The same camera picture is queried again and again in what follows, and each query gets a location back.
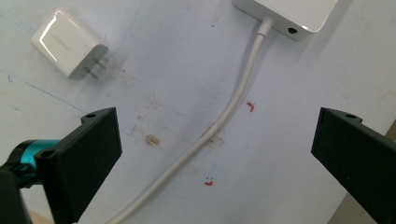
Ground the white power strip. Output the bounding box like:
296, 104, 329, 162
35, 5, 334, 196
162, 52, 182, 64
231, 0, 339, 42

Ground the white power cable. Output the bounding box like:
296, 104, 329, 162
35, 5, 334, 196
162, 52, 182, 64
105, 16, 276, 224

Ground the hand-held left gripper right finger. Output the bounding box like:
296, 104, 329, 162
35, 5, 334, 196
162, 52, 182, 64
310, 106, 396, 224

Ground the white charger plug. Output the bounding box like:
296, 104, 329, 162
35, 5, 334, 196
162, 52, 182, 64
30, 8, 109, 80

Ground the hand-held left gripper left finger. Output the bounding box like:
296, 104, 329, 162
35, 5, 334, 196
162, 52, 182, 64
34, 106, 123, 224

